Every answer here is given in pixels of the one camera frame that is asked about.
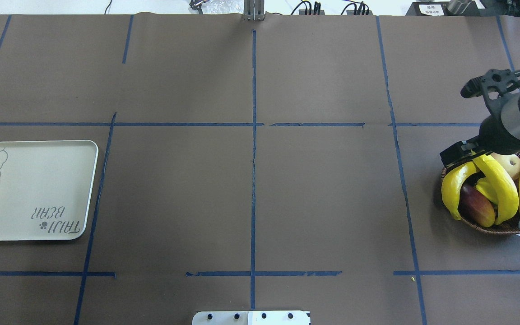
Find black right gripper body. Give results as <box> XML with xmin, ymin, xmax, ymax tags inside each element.
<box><xmin>472</xmin><ymin>116</ymin><xmax>520</xmax><ymax>156</ymax></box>

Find yellow banana long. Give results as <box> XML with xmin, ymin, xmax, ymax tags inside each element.
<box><xmin>473</xmin><ymin>155</ymin><xmax>519</xmax><ymax>225</ymax></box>

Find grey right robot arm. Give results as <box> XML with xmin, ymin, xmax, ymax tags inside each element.
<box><xmin>440</xmin><ymin>70</ymin><xmax>520</xmax><ymax>229</ymax></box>

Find yellow banana basket edge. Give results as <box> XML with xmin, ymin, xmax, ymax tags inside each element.
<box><xmin>441</xmin><ymin>161</ymin><xmax>479</xmax><ymax>220</ymax></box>

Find brown wicker basket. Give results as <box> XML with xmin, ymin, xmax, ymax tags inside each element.
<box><xmin>440</xmin><ymin>153</ymin><xmax>520</xmax><ymax>235</ymax></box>

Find pale yellow-pink apple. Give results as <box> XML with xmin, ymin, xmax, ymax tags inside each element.
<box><xmin>490</xmin><ymin>153</ymin><xmax>520</xmax><ymax>180</ymax></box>

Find small yellow banana piece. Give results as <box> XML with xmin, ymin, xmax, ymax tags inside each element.
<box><xmin>474</xmin><ymin>177</ymin><xmax>499</xmax><ymax>205</ymax></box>

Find red mango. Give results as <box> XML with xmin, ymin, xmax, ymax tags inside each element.
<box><xmin>459</xmin><ymin>184</ymin><xmax>497</xmax><ymax>227</ymax></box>

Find white bear print tray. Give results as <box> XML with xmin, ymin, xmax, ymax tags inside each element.
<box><xmin>0</xmin><ymin>140</ymin><xmax>99</xmax><ymax>241</ymax></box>

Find black box white label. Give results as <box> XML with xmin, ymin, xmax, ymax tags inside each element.
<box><xmin>406</xmin><ymin>1</ymin><xmax>450</xmax><ymax>17</ymax></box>

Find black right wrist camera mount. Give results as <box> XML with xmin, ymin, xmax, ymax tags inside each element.
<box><xmin>460</xmin><ymin>69</ymin><xmax>520</xmax><ymax>119</ymax></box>

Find black power strip cables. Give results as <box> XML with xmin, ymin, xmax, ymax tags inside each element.
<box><xmin>291</xmin><ymin>0</ymin><xmax>371</xmax><ymax>16</ymax></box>

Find grey aluminium bracket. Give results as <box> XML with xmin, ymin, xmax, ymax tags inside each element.
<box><xmin>243</xmin><ymin>0</ymin><xmax>265</xmax><ymax>21</ymax></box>

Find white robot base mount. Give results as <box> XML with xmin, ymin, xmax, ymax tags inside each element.
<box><xmin>192</xmin><ymin>310</ymin><xmax>312</xmax><ymax>325</ymax></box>

